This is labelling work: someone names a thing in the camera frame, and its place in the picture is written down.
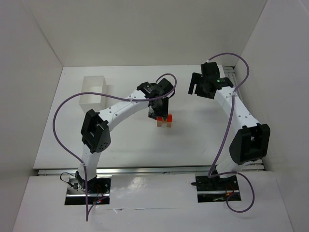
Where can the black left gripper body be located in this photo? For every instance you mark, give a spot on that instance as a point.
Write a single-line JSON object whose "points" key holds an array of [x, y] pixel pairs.
{"points": [[158, 113]]}

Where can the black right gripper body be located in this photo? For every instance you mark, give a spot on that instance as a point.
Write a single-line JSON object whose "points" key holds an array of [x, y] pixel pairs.
{"points": [[200, 87]]}

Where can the long natural wood plank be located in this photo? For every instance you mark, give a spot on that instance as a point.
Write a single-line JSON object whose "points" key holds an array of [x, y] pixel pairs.
{"points": [[164, 122]]}

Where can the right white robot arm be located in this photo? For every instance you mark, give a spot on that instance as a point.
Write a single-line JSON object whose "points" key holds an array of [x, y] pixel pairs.
{"points": [[250, 142]]}

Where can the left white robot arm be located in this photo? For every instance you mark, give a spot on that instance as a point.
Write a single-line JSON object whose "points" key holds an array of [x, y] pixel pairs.
{"points": [[97, 126]]}

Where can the front aluminium rail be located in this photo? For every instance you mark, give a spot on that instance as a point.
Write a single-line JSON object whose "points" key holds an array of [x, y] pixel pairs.
{"points": [[137, 170]]}

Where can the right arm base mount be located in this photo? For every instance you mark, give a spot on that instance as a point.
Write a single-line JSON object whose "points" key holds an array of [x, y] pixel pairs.
{"points": [[216, 189]]}

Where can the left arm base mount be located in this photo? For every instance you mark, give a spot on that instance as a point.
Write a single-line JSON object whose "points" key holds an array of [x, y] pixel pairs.
{"points": [[98, 191]]}

